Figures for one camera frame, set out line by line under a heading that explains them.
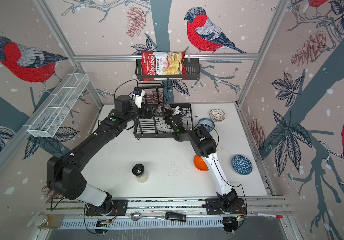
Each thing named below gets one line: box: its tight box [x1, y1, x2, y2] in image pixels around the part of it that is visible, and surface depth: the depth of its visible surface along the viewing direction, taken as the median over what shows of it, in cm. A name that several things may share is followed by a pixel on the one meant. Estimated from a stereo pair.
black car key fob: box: [164, 212, 187, 222], surface depth 70 cm
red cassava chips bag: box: [141, 50, 188, 82], surface depth 90 cm
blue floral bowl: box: [198, 118, 215, 132], surface depth 107 cm
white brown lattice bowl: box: [209, 108, 226, 122], surface depth 113 cm
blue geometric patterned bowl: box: [231, 155, 253, 175], surface depth 87 cm
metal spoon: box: [130, 212, 166, 221], surface depth 72 cm
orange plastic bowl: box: [193, 154, 209, 171], surface depth 86 cm
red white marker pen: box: [255, 212, 284, 219], surface depth 73 cm
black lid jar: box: [132, 163, 149, 183], surface depth 77 cm
